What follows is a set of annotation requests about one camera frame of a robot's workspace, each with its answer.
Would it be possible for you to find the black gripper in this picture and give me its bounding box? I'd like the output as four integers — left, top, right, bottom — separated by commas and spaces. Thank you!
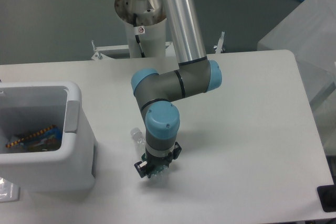
134, 142, 182, 178

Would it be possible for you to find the crushed clear plastic bottle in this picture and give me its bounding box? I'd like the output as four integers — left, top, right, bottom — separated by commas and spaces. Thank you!
130, 127, 167, 180

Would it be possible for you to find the blue snack wrapper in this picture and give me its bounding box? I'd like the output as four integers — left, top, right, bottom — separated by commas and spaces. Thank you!
5, 124, 62, 152

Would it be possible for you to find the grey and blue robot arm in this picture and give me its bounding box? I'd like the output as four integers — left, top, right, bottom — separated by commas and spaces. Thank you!
114, 0, 222, 177

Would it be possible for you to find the white trash can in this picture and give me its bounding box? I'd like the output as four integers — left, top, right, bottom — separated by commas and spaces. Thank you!
1, 81, 97, 191

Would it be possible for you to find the clear plastic bag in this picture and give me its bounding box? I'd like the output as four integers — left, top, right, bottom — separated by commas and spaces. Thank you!
0, 177, 20, 203

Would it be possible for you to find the black device at table edge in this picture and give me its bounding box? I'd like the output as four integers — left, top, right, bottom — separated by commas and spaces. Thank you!
317, 185, 335, 212

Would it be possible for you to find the white translucent side table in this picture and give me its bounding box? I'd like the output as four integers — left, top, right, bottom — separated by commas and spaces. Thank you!
257, 0, 335, 156

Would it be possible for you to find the white metal mounting frame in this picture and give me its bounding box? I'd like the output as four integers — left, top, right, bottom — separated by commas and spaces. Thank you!
91, 31, 225, 60

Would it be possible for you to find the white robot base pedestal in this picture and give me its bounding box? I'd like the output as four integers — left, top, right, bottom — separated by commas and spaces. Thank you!
114, 0, 167, 58

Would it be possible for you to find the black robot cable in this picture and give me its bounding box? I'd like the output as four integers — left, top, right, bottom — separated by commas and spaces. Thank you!
132, 13, 146, 58

